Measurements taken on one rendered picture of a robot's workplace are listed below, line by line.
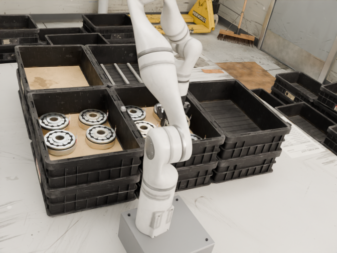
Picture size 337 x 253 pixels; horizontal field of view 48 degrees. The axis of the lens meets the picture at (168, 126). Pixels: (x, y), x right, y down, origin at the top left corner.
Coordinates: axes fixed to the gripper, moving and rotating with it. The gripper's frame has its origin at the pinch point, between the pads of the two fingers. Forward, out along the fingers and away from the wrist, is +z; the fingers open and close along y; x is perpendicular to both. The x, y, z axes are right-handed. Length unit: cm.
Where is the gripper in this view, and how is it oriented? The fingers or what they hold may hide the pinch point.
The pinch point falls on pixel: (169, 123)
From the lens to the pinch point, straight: 141.9
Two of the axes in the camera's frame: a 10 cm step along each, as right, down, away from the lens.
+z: -1.9, 8.1, 5.5
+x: -4.0, -5.8, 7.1
